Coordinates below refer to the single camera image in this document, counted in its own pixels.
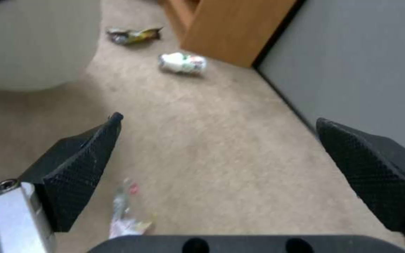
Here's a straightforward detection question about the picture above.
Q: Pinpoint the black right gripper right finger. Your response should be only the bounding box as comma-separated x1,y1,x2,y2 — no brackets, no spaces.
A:
315,117,405,234

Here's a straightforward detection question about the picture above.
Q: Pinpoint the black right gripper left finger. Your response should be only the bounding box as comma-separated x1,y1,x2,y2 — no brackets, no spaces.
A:
0,112,124,253

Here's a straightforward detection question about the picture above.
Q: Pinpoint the clear crumpled plastic wrapper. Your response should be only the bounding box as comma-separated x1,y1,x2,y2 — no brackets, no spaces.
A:
108,178,158,236

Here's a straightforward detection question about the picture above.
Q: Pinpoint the grey partition panel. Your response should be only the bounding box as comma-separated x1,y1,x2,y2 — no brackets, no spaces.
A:
253,0,405,154

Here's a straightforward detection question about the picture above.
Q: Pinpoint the white rounded robot shell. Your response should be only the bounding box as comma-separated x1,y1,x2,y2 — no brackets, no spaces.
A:
0,0,102,92

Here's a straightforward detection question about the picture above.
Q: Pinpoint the crumpled dark snack wrapper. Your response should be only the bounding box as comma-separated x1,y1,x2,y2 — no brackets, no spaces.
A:
106,26,164,45

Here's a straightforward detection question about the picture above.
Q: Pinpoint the wooden cabinet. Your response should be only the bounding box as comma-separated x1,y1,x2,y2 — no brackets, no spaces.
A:
162,0,300,68

